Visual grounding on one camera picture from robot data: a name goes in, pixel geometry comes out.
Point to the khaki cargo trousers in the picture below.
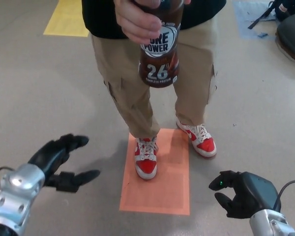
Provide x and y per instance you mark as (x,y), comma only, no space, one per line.
(123,86)

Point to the person's bare hand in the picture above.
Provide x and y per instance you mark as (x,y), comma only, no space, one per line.
(135,22)

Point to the black shirt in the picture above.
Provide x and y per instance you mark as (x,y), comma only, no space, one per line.
(204,11)

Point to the small blue tape scrap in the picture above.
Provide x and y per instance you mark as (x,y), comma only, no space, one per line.
(261,35)

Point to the red white right sneaker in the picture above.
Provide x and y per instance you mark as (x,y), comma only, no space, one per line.
(146,167)

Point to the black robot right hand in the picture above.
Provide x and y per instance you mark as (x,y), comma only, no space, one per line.
(256,190)

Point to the blue floor sheet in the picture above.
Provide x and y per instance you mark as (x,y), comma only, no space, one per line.
(245,17)

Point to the brown protein shake bottle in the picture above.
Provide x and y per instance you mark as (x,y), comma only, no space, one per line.
(159,71)

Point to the dark grey round seat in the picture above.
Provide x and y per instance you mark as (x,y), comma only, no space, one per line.
(292,35)

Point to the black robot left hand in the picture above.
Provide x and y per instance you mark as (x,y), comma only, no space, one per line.
(49,155)

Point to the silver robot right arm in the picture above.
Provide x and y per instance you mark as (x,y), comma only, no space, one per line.
(270,225)

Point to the yellow floor mat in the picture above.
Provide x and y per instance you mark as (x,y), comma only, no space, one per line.
(66,22)

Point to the red white left sneaker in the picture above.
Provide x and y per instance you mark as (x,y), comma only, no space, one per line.
(204,143)

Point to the orange floor mat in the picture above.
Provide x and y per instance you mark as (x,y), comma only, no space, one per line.
(167,191)

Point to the red white sneaker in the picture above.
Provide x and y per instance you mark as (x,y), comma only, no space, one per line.
(204,143)
(146,167)

